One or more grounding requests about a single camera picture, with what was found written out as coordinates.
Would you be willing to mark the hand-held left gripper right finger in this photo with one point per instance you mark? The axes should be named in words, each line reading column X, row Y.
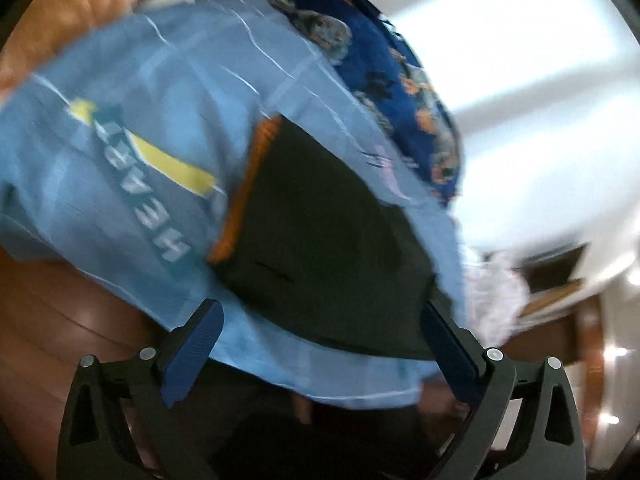
column 450, row 350

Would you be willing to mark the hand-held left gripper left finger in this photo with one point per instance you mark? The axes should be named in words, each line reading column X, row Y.
column 195, row 345

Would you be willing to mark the black pants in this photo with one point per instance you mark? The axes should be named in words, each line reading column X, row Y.
column 325, row 240

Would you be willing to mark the white dotted cloth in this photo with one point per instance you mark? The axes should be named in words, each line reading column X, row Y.
column 492, row 295

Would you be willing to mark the brown wooden furniture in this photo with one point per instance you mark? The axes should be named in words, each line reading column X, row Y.
column 555, row 310

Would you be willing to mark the light blue checked shirt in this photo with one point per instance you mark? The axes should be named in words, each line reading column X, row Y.
column 150, row 110

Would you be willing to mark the navy dog print blanket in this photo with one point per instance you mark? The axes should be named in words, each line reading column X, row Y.
column 400, row 75

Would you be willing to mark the orange cloth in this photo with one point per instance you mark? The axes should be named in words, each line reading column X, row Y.
column 65, row 20

